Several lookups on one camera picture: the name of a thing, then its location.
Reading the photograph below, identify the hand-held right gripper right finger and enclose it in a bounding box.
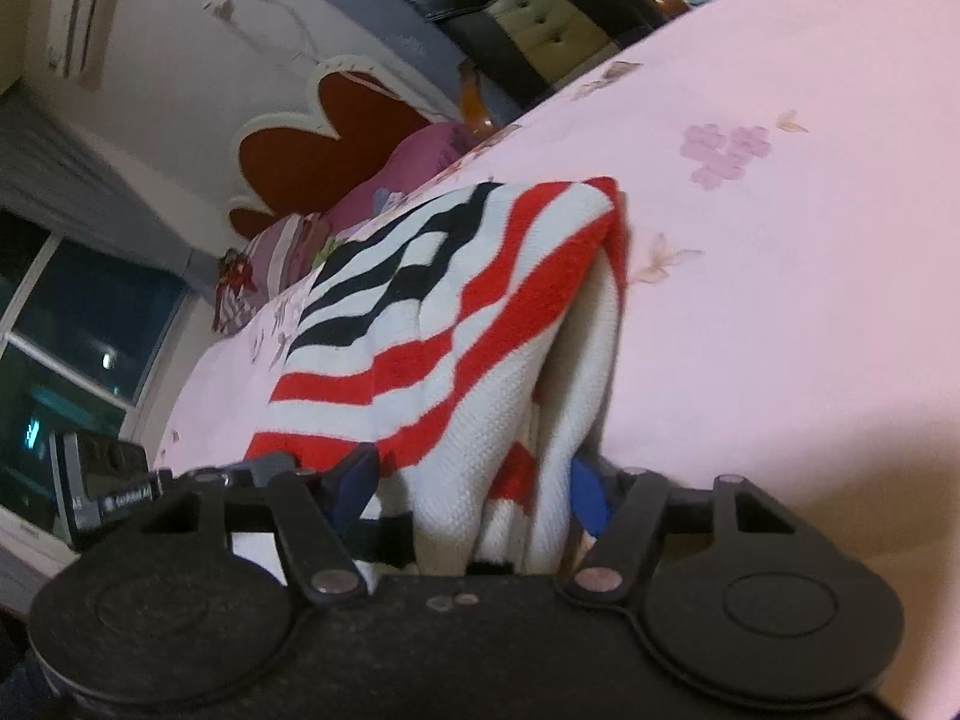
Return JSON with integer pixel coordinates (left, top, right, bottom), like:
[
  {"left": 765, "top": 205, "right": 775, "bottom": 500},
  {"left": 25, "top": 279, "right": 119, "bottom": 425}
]
[{"left": 559, "top": 456, "right": 797, "bottom": 607}]

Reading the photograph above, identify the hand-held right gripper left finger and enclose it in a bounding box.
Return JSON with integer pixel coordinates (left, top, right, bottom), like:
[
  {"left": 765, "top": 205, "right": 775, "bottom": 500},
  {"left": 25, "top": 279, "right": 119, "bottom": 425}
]
[{"left": 139, "top": 442, "right": 380, "bottom": 610}]

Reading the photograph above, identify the red black striped white sweater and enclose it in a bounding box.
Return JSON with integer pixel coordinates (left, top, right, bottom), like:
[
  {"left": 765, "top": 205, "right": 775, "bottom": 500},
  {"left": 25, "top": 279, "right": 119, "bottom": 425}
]
[{"left": 244, "top": 176, "right": 629, "bottom": 578}]

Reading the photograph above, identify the large dark window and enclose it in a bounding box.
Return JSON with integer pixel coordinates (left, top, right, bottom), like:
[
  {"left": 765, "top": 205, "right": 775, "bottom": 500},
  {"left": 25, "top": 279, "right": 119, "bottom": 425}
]
[{"left": 0, "top": 208, "right": 192, "bottom": 541}]

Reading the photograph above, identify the grey side curtain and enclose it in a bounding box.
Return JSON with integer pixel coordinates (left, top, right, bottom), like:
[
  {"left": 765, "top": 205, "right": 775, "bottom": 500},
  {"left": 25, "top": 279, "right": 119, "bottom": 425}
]
[{"left": 0, "top": 86, "right": 220, "bottom": 301}]

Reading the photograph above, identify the magenta pillow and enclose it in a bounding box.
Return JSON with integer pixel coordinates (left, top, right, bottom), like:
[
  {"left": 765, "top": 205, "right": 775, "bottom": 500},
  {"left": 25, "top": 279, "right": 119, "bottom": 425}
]
[{"left": 322, "top": 120, "right": 481, "bottom": 237}]

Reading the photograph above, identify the red heart-shaped headboard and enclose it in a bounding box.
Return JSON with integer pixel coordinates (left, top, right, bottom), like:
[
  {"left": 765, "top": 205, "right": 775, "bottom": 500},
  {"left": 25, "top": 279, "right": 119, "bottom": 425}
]
[{"left": 227, "top": 55, "right": 443, "bottom": 239}]

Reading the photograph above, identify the white air conditioner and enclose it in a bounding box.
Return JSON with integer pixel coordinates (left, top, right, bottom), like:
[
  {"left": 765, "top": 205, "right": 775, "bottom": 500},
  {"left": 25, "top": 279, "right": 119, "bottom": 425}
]
[{"left": 43, "top": 0, "right": 130, "bottom": 83}]

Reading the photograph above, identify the black beige armchair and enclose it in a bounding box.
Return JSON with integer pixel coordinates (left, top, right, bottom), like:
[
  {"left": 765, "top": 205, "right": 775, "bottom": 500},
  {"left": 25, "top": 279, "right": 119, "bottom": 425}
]
[{"left": 403, "top": 0, "right": 692, "bottom": 132}]

